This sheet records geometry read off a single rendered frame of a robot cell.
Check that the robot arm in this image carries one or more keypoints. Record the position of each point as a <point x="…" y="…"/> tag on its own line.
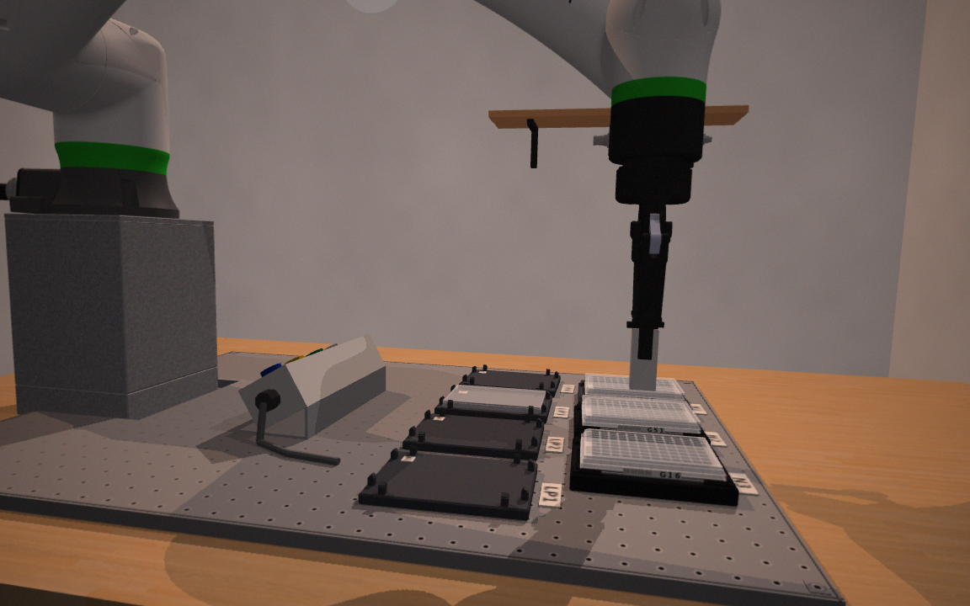
<point x="108" y="90"/>

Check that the white button panel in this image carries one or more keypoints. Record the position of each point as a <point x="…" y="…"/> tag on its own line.
<point x="307" y="395"/>

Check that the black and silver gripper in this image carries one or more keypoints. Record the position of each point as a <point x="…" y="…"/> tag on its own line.
<point x="652" y="186"/>

